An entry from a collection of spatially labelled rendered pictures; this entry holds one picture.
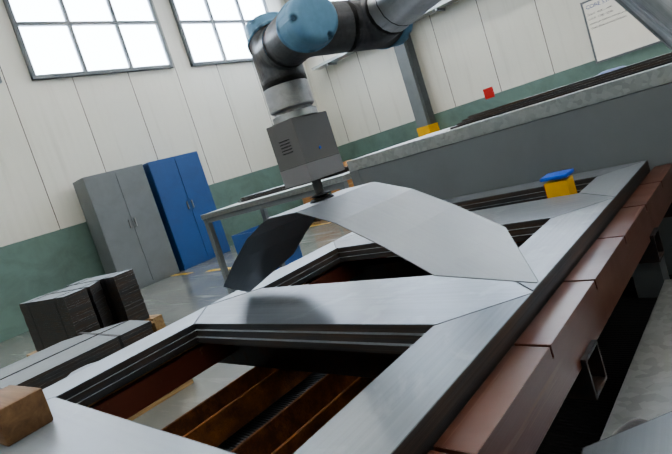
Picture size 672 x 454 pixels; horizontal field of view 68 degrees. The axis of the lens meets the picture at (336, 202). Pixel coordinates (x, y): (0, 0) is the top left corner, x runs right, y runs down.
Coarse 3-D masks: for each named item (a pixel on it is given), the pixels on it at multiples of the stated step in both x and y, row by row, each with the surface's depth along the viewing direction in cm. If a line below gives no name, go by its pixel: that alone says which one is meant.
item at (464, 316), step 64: (512, 192) 132; (384, 256) 120; (576, 256) 74; (256, 320) 87; (320, 320) 76; (384, 320) 67; (448, 320) 61; (512, 320) 56; (384, 384) 50; (448, 384) 46; (320, 448) 42; (384, 448) 39
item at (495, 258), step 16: (496, 240) 67; (512, 240) 67; (464, 256) 63; (480, 256) 63; (496, 256) 64; (512, 256) 64; (448, 272) 59; (464, 272) 60; (480, 272) 60; (496, 272) 60
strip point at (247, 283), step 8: (288, 256) 108; (272, 264) 105; (280, 264) 108; (256, 272) 103; (264, 272) 106; (240, 280) 100; (248, 280) 103; (256, 280) 106; (232, 288) 101; (240, 288) 104; (248, 288) 107
